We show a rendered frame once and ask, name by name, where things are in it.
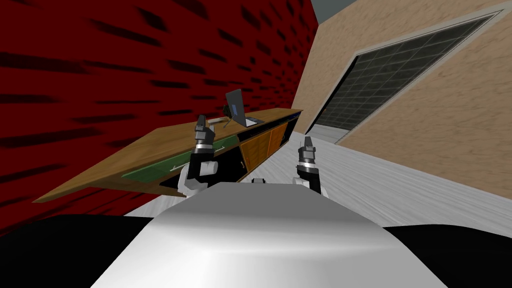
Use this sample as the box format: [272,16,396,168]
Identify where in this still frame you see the brown wooden desk cabinet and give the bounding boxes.
[31,107,304,204]

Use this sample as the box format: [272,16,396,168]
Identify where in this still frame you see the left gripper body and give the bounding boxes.
[193,125,217,147]

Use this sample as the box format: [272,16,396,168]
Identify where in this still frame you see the dark gridded window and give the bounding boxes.
[305,9,504,144]

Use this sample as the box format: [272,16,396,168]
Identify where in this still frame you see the green drawer front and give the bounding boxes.
[121,134,240,185]

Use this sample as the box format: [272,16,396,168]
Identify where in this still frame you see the grey open laptop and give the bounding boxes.
[224,88,265,129]

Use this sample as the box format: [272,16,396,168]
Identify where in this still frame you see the silver drawer handle bar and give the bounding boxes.
[169,145,226,173]

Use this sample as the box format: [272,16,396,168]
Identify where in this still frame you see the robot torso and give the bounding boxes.
[91,177,438,288]

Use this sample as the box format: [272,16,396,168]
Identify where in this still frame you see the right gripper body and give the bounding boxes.
[297,145,318,165]

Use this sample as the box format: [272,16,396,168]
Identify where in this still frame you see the orange cupboard door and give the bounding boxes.
[268,121,290,156]
[239,131,274,174]

